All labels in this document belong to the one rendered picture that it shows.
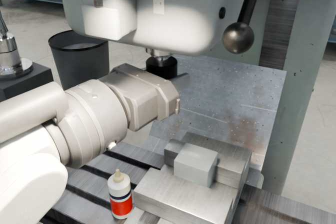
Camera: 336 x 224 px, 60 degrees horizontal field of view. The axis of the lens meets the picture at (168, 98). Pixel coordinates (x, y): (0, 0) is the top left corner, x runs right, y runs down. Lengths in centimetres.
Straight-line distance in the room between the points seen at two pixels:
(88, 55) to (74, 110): 199
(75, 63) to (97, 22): 204
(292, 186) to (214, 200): 161
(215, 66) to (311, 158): 163
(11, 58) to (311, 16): 66
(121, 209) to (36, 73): 36
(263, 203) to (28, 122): 48
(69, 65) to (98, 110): 204
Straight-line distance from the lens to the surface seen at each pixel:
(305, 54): 77
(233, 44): 28
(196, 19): 29
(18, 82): 70
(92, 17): 30
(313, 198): 206
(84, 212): 62
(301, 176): 217
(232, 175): 54
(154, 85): 38
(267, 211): 65
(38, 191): 30
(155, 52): 40
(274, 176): 99
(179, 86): 43
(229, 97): 80
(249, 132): 79
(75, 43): 274
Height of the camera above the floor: 144
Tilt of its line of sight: 31 degrees down
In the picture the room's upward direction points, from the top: straight up
